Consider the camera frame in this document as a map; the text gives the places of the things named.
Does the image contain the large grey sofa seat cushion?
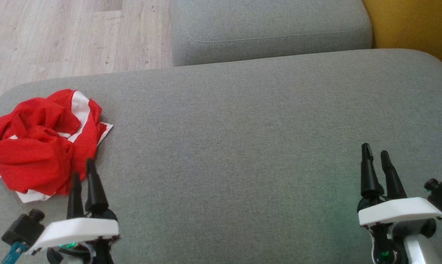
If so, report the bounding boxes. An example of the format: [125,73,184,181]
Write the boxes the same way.
[0,49,442,264]

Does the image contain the left gripper white flange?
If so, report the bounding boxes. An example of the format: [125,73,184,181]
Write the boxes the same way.
[30,158,120,264]

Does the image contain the small grey sofa cushion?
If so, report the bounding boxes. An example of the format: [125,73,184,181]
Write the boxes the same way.
[172,0,373,67]

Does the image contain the red shorts with white stripes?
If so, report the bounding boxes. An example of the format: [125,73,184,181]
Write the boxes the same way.
[0,89,114,204]

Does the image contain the yellow sofa cushion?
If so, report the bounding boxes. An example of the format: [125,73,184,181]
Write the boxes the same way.
[362,0,442,76]

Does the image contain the right gripper white flange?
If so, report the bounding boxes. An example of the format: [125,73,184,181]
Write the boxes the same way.
[358,143,442,264]

